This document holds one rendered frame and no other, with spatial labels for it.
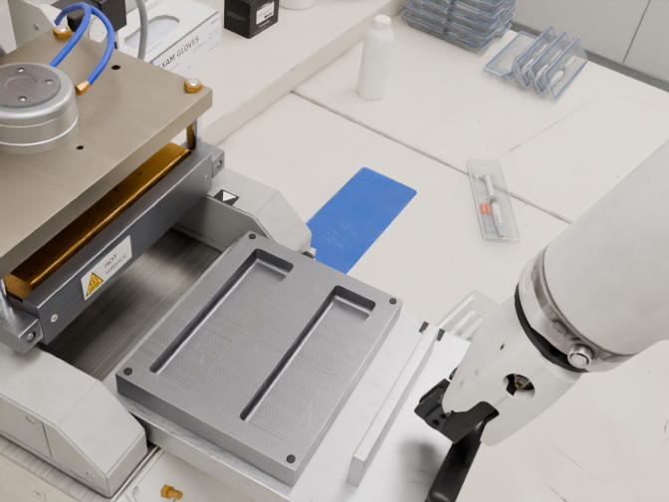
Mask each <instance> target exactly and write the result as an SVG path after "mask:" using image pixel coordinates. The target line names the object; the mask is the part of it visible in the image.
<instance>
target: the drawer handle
mask: <svg viewBox="0 0 669 502"><path fill-rule="evenodd" d="M487 422H488V421H487V420H486V419H483V420H482V421H481V422H480V423H479V424H478V425H477V426H475V427H474V428H473V429H472V430H471V431H470V432H468V433H467V434H466V435H465V436H464V437H463V438H462V439H460V440H459V441H458V442H457V443H455V444H454V443H453V442H452V444H451V446H450V448H449V450H448V452H447V454H446V456H445V459H444V461H443V463H442V465H441V467H440V469H439V471H438V473H437V475H436V478H435V480H434V482H433V484H432V486H431V488H430V490H429V492H428V495H427V497H426V499H425V501H424V502H456V500H457V498H458V496H459V493H460V491H461V489H462V487H463V484H464V482H465V480H466V477H467V475H468V473H469V471H470V468H471V466H472V464H473V462H474V459H475V457H476V455H477V453H478V450H479V448H480V446H481V443H482V441H480V439H481V436H482V434H483V431H484V429H485V426H486V424H487Z"/></svg>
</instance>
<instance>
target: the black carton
mask: <svg viewBox="0 0 669 502"><path fill-rule="evenodd" d="M279 3H280V0H224V29H227V30H229V31H231V32H233V33H236V34H238V35H240V36H242V37H244V38H247V39H249V40H250V39H251V38H253V37H255V36H256V35H258V34H259V33H261V32H263V31H264V30H266V29H268V28H269V27H271V26H273V25H274V24H276V23H277V22H278V18H279Z"/></svg>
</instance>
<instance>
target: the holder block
mask: <svg viewBox="0 0 669 502"><path fill-rule="evenodd" d="M402 304H403V300H401V299H399V298H396V297H394V296H392V295H390V294H388V293H385V292H383V291H381V290H379V289H377V288H374V287H372V286H370V285H368V284H366V283H363V282H361V281H359V280H357V279H355V278H353V277H350V276H348V275H346V274H345V273H343V272H340V271H338V270H336V269H334V268H332V267H329V266H327V265H325V264H323V263H321V262H318V261H316V260H314V259H312V258H310V257H308V256H305V255H303V254H301V253H299V252H297V251H294V250H292V249H290V248H288V247H286V246H283V245H281V244H279V243H277V242H275V241H272V240H270V239H268V238H266V237H264V236H262V235H259V234H257V233H255V232H253V231H251V230H249V231H248V232H247V233H246V234H245V235H244V236H243V237H242V238H241V239H240V240H239V241H238V242H237V244H236V245H235V246H234V247H233V248H232V249H231V250H230V251H229V252H228V253H227V254H226V255H225V256H224V257H223V259H222V260H221V261H220V262H219V263H218V264H217V265H216V266H215V267H214V268H213V269H212V270H211V271H210V272H209V273H208V275H207V276H206V277H205V278H204V279H203V280H202V281H201V282H200V283H199V284H198V285H197V286H196V287H195V288H194V290H193V291H192V292H191V293H190V294H189V295H188V296H187V297H186V298H185V299H184V300H183V301H182V302H181V303H180V304H179V306H178V307H177V308H176V309H175V310H174V311H173V312H172V313H171V314H170V315H169V316H168V317H167V318H166V319H165V321H164V322H163V323H162V324H161V325H160V326H159V327H158V328H157V329H156V330H155V331H154V332H153V333H152V334H151V335H150V337H149V338H148V339H147V340H146V341H145V342H144V343H143V344H142V345H141V346H140V347H139V348H138V349H137V350H136V352H135V353H134V354H133V355H132V356H131V357H130V358H129V359H128V360H127V361H126V362H125V363H124V364H123V365H122V367H121V368H120V369H119V370H118V371H117V372H116V373H115V380H116V387H117V391H118V392H120V393H122V394H124V395H126V396H127V397H129V398H131V399H133V400H135V401H136V402H138V403H140V404H142V405H144V406H146V407H147V408H149V409H151V410H153V411H155V412H157V413H158V414H160V415H162V416H164V417H166V418H168V419H169V420H171V421H173V422H175V423H177V424H178V425H180V426H182V427H184V428H186V429H188V430H189V431H191V432H193V433H195V434H197V435H199V436H200V437H202V438H204V439H206V440H208V441H210V442H211V443H213V444H215V445H217V446H219V447H221V448H222V449H224V450H226V451H228V452H230V453H231V454H233V455H235V456H237V457H239V458H241V459H242V460H244V461H246V462H248V463H250V464H252V465H253V466H255V467H257V468H259V469H261V470H263V471H264V472H266V473H268V474H270V475H272V476H273V477H275V478H277V479H279V480H281V481H283V482H284V483H286V484H288V485H290V486H292V487H294V486H295V484H296V482H297V481H298V479H299V478H300V476H301V474H302V473H303V471H304V470H305V468H306V466H307V465H308V463H309V462H310V460H311V458H312V457H313V455H314V454H315V452H316V450H317V449H318V447H319V446H320V444H321V442H322V441H323V439H324V438H325V436H326V434H327V433H328V431H329V430H330V428H331V426H332V425H333V423H334V422H335V419H336V418H337V416H338V415H339V413H340V411H341V410H342V408H343V407H344V405H345V404H346V402H347V400H348V399H349V397H350V396H351V394H352V392H353V391H354V389H355V388H356V386H357V384H358V383H359V381H360V380H361V378H362V376H363V375H364V373H365V372H366V370H367V368H368V367H369V365H370V364H371V362H372V360H373V359H374V357H375V356H376V354H377V352H378V351H379V349H380V348H381V346H382V344H383V343H384V341H385V340H386V338H387V336H388V335H389V333H390V332H391V330H392V328H393V327H394V325H395V324H396V322H397V320H398V319H399V316H400V312H401V308H402Z"/></svg>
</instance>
